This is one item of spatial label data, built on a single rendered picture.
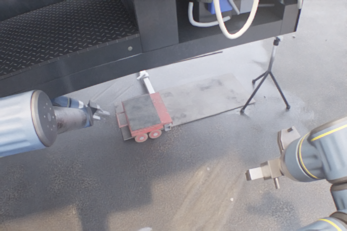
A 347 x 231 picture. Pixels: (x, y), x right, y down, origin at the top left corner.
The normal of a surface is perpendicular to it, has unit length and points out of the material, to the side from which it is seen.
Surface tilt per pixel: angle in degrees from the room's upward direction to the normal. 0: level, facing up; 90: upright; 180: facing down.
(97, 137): 0
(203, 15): 90
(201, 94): 0
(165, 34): 90
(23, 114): 36
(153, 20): 90
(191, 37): 2
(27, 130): 60
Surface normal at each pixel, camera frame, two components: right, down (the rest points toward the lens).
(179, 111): -0.06, -0.69
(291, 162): -0.99, 0.10
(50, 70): 0.32, 0.68
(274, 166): 0.06, -0.33
